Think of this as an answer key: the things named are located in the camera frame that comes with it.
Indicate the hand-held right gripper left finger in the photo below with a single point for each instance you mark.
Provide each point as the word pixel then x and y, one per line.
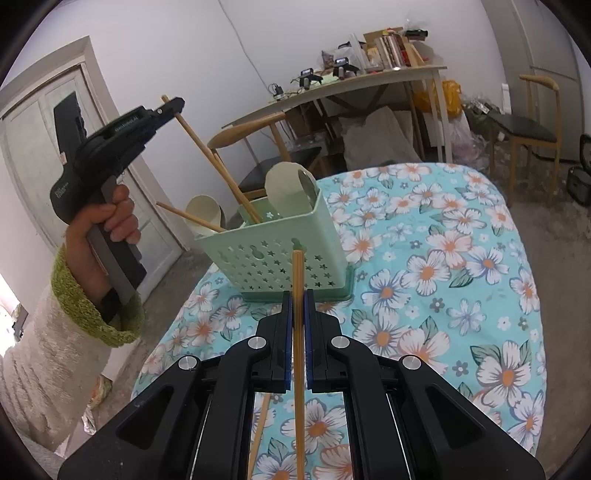
pixel 288 341

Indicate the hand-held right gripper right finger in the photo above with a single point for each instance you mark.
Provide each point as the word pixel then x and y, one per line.
pixel 308 341

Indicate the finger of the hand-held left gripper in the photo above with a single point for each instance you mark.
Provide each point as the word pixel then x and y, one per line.
pixel 171 107

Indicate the green perforated utensil holder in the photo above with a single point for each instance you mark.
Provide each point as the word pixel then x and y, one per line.
pixel 277 258

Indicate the cream ceramic spoon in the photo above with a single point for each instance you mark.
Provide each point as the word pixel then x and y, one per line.
pixel 203 212
pixel 286 184

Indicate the steel spoon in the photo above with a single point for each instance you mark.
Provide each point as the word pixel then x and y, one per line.
pixel 308 184

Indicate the person's left hand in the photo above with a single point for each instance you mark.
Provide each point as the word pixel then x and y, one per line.
pixel 87 249

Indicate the white panel door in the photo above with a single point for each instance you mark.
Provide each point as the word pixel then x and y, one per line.
pixel 32 152

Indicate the wooden chair black seat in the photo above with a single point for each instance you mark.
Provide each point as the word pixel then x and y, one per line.
pixel 526 124
pixel 244 128

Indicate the black charger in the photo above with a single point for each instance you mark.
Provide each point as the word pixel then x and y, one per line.
pixel 277 90

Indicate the blue floral tablecloth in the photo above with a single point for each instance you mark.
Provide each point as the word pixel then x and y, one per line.
pixel 415 277

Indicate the black device with screen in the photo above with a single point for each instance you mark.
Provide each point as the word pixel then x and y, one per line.
pixel 344 67
pixel 307 78

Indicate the crumpled plastic bag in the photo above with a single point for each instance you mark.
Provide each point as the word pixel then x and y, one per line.
pixel 99 390

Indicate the wooden table white legs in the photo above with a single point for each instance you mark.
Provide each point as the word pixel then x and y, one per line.
pixel 369 78

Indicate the grey sack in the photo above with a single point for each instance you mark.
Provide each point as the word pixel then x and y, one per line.
pixel 378 134

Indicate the clutter on side table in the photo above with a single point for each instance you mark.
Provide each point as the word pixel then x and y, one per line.
pixel 392 48

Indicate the clear plastic bag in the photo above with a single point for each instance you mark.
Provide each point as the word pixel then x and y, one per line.
pixel 461 134

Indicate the yellow plastic bag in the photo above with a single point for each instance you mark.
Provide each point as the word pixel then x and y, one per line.
pixel 450 94

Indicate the dark grey pot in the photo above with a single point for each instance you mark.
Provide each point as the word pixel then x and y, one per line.
pixel 579 184

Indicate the white bottle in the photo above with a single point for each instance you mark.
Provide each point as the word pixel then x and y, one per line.
pixel 506 97

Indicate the black round appliance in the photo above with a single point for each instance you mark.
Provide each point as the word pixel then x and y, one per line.
pixel 586 152

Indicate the grey refrigerator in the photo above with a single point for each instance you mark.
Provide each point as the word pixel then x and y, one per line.
pixel 549 46

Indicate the beige door frame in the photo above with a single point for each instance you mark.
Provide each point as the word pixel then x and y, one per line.
pixel 94 60

